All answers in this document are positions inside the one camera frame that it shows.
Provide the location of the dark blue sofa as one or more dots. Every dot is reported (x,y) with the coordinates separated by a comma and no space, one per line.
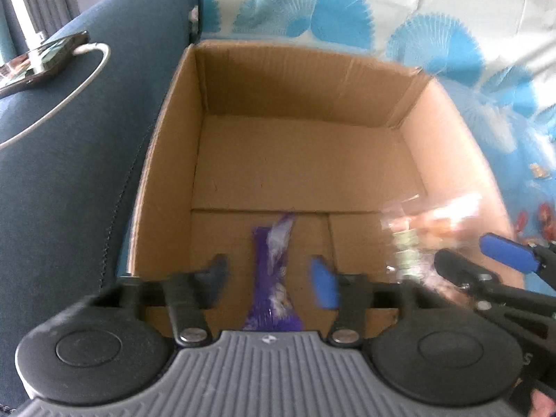
(65,208)

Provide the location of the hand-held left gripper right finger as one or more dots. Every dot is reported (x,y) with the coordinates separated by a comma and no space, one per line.
(323,284)

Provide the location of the fan print sofa cover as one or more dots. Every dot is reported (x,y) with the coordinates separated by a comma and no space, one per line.
(391,13)

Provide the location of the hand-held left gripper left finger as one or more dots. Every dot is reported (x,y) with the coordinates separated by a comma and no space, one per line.
(213,276)

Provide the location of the purple snack packet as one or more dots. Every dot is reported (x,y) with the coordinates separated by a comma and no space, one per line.
(269,269)

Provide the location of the black smartphone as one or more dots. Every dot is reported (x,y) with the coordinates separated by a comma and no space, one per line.
(39,61)

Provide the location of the red snack packet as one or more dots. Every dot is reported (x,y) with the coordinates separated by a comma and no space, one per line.
(546,219)
(522,220)

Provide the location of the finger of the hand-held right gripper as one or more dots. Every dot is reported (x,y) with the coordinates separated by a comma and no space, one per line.
(508,252)
(456,269)

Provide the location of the brown cardboard box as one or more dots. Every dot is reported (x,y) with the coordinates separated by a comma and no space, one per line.
(282,160)

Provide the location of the small yellow snack packet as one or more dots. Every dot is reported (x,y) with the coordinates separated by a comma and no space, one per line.
(538,170)

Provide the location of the clear snack packet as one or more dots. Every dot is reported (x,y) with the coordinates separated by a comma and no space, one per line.
(417,236)

